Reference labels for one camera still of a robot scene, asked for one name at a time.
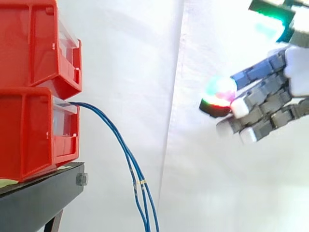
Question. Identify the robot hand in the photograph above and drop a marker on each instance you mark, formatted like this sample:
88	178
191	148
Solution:
268	96

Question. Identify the red bin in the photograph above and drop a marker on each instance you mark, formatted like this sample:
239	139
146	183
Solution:
26	133
29	43

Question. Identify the black stand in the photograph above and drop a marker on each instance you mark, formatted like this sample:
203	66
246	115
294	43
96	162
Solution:
36	200

